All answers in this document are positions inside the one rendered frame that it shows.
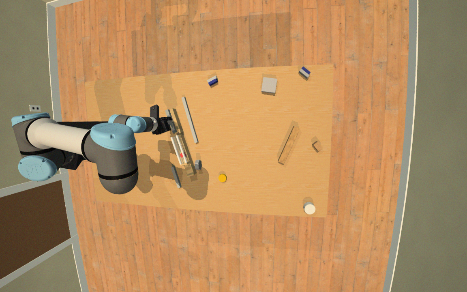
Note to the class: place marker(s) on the small wooden block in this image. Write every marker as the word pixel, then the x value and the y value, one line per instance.
pixel 317 146

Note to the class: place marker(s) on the long wooden batten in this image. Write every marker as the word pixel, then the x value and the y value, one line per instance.
pixel 289 144

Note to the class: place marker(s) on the cream and grey cylinder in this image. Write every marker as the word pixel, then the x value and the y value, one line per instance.
pixel 309 208

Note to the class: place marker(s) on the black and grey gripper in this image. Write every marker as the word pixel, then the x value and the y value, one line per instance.
pixel 164 125

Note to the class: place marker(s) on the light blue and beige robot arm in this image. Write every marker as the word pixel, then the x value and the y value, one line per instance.
pixel 45 146

